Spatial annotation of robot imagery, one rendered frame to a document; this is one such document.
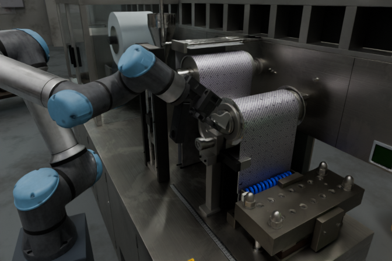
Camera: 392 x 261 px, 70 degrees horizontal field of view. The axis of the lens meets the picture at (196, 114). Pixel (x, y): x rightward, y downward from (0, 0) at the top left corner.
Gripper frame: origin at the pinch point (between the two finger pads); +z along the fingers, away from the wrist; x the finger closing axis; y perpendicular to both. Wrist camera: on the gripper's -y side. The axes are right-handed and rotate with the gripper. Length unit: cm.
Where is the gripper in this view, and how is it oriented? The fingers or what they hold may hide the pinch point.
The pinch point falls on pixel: (220, 130)
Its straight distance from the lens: 82.5
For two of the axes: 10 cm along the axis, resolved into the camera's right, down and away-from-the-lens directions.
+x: -5.0, -3.3, 8.0
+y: 5.6, -8.3, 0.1
